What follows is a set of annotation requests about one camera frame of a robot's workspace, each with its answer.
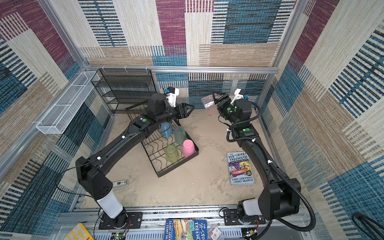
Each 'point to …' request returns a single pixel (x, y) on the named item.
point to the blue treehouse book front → (186, 229)
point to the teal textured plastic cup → (180, 135)
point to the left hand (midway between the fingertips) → (192, 107)
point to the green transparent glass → (172, 154)
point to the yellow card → (79, 232)
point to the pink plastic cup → (188, 149)
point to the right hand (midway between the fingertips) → (214, 98)
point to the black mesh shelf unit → (123, 88)
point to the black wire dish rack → (154, 145)
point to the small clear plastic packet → (214, 233)
